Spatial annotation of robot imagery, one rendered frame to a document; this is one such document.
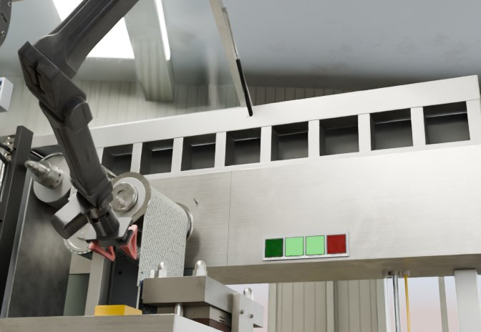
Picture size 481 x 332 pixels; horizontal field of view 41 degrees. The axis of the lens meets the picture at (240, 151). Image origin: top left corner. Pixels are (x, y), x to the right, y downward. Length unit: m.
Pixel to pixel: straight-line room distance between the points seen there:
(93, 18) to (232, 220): 1.07
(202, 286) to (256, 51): 2.95
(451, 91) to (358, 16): 2.13
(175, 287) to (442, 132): 0.91
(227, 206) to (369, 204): 0.43
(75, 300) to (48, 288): 0.19
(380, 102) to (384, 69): 2.60
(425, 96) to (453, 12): 2.16
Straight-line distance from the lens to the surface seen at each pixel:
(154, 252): 1.72
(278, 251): 1.86
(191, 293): 1.53
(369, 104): 1.96
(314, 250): 1.83
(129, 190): 1.71
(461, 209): 1.80
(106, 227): 1.50
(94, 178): 1.34
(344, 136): 2.02
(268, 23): 4.05
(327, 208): 1.86
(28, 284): 1.92
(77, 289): 2.15
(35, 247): 1.94
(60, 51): 1.00
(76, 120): 1.08
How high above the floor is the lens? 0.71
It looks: 23 degrees up
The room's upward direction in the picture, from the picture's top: 3 degrees clockwise
